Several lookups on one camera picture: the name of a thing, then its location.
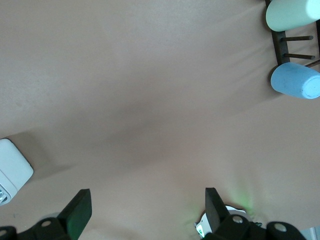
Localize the blue plastic cup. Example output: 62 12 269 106
270 62 320 100

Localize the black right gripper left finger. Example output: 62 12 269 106
0 189 93 240

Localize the green foam cylinder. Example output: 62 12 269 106
265 0 320 32

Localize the white square lidded bin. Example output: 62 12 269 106
0 138 35 207

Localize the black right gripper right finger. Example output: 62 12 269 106
203 187 307 240

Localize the black peg cup rack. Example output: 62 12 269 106
263 0 320 69

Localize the brown table cover sheet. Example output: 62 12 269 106
0 0 320 240

